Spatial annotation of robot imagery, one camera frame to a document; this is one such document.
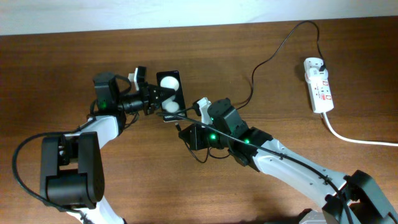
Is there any black smartphone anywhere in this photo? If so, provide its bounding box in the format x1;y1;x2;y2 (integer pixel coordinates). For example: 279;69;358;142
155;70;188;123

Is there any white power strip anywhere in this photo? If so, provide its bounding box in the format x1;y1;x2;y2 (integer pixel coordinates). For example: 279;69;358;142
303;57;334;114

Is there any black charging cable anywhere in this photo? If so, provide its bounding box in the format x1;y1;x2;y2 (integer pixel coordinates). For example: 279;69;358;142
174;20;327;164

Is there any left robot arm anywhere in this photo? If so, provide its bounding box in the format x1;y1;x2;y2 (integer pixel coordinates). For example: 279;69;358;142
40;67;180;223

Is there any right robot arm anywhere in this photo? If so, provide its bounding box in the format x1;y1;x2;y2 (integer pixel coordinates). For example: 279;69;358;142
178;98;397;223

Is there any white charger adapter plug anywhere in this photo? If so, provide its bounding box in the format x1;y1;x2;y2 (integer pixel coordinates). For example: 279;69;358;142
305;67;328;84

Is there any white power strip cord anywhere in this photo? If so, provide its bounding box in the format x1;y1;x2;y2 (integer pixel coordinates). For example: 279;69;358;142
320;112;398;147

